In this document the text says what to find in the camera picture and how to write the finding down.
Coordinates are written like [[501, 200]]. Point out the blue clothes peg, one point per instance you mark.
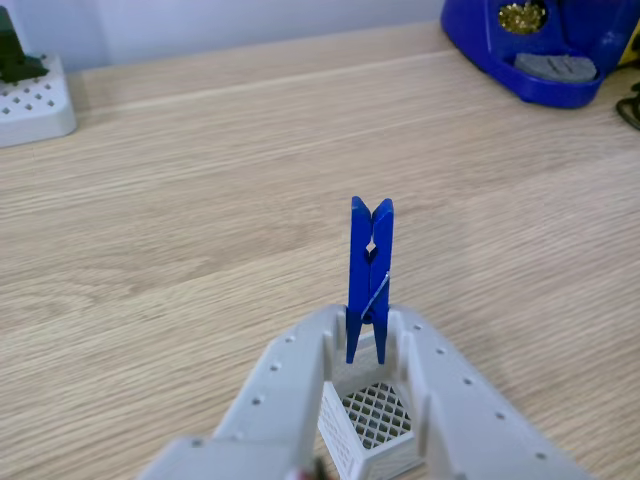
[[361, 270]]

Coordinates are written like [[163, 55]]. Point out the small white lattice crate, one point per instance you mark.
[[340, 440]]

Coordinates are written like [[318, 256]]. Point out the grey cleaning sponge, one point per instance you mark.
[[555, 67]]

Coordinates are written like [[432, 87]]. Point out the blue soldering iron stand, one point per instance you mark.
[[470, 45]]

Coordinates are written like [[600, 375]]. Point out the dark green printed part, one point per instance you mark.
[[12, 60]]

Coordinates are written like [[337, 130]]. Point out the white perforated base plate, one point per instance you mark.
[[40, 115]]

